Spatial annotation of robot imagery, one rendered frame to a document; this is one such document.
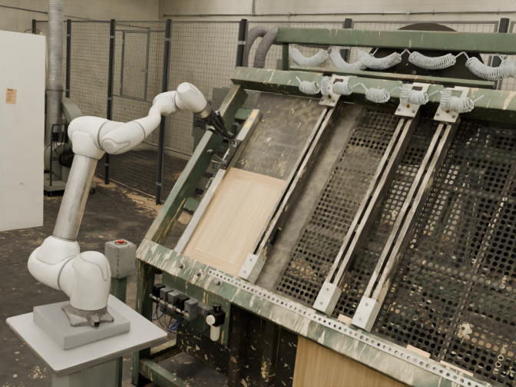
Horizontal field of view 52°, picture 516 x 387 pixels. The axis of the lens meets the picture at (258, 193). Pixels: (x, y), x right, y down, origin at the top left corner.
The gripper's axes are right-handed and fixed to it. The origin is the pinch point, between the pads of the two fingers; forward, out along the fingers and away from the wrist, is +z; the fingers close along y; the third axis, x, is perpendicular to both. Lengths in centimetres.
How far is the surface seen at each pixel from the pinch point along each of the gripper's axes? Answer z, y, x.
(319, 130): 9, -17, 50
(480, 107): 7, -41, 125
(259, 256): 10, 56, 52
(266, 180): 14.4, 15.4, 30.1
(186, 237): 12, 60, 1
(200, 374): 92, 123, -6
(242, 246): 15, 53, 36
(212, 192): 12.4, 30.9, 1.5
